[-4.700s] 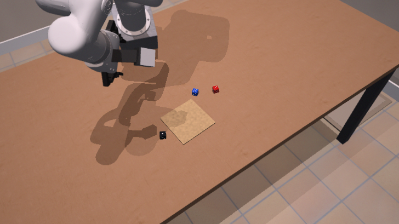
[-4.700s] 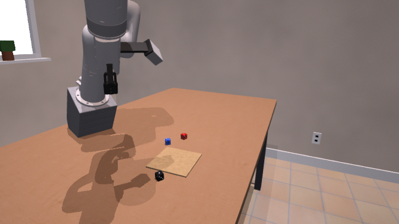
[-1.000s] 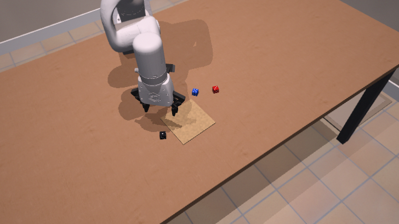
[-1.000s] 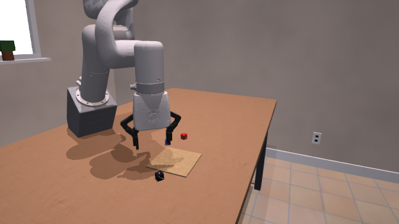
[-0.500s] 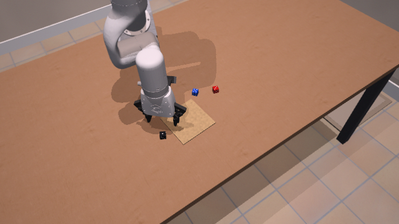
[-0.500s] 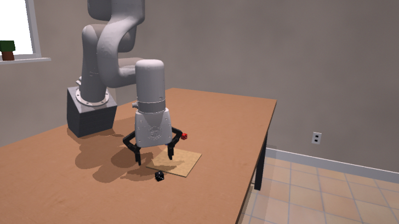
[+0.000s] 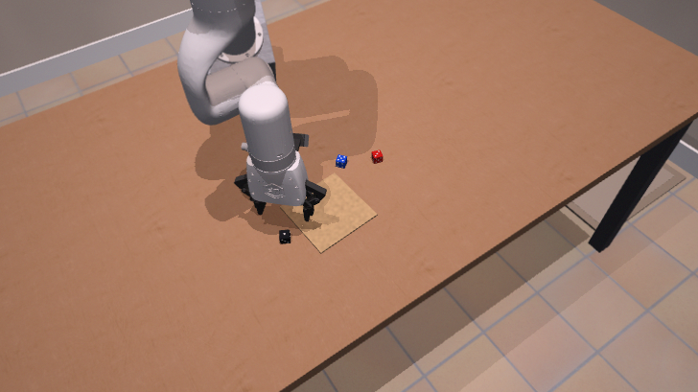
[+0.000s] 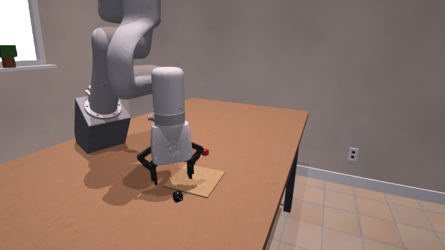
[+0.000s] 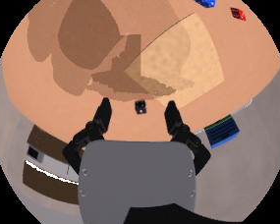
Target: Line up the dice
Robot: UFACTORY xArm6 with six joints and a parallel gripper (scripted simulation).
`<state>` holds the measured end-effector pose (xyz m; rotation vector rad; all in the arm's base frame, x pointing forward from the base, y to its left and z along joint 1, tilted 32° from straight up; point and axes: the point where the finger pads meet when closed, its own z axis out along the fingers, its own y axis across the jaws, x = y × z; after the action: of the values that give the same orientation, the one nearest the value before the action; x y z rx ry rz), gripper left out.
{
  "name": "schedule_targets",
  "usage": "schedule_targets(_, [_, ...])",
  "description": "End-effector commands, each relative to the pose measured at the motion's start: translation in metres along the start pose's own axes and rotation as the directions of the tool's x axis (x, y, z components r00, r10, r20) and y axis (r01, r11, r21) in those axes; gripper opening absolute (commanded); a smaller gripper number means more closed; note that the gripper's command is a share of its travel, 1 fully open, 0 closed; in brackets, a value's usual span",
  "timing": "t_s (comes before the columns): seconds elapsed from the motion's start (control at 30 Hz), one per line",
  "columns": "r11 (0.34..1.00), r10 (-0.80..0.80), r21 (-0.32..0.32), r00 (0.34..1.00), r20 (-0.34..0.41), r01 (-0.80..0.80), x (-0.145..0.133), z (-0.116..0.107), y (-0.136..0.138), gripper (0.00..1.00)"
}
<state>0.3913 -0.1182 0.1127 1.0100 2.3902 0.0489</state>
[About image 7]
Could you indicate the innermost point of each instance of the black die with white pips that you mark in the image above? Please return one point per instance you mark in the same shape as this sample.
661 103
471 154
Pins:
285 236

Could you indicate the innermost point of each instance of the blue die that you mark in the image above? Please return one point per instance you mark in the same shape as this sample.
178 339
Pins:
341 161

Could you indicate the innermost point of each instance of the tan mat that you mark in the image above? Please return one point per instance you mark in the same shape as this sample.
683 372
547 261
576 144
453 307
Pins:
337 215

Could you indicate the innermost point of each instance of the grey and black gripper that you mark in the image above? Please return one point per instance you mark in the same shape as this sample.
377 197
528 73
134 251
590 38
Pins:
290 187

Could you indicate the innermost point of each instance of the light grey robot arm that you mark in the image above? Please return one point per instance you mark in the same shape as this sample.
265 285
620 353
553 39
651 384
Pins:
247 87

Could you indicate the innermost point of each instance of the red die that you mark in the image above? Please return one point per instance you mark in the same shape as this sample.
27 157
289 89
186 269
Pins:
377 156

